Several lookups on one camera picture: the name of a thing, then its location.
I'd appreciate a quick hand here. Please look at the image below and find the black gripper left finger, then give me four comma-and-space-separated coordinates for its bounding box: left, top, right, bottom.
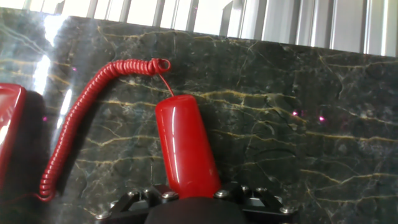
94, 183, 180, 224

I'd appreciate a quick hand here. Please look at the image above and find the dark marble pattern mat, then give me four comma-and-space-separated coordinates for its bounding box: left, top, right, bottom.
0, 6, 398, 224

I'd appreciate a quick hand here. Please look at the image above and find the red phone cord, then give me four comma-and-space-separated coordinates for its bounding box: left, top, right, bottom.
34, 57, 175, 203

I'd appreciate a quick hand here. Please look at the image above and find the red telephone handset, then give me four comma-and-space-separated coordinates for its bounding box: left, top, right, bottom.
154, 94, 223, 200

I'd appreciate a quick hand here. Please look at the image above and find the red telephone base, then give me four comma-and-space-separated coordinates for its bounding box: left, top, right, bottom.
0, 83, 27, 191

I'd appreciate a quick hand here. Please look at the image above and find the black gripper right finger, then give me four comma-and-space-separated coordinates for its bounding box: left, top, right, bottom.
213, 182, 300, 224

